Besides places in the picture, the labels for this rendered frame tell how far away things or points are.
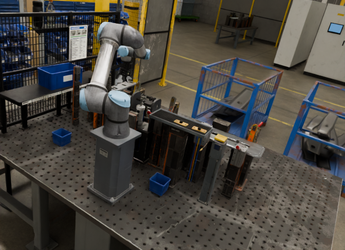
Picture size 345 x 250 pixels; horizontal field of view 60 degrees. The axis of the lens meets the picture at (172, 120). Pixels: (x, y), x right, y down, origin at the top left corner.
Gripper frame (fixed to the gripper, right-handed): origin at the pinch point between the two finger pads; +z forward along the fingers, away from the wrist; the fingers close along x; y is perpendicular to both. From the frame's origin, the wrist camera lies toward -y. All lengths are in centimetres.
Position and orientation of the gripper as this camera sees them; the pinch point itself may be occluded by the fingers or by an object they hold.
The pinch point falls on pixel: (120, 84)
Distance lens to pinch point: 239.8
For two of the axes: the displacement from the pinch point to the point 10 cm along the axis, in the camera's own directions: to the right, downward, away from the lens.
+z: -1.8, 8.9, 4.3
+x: 4.7, -3.1, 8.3
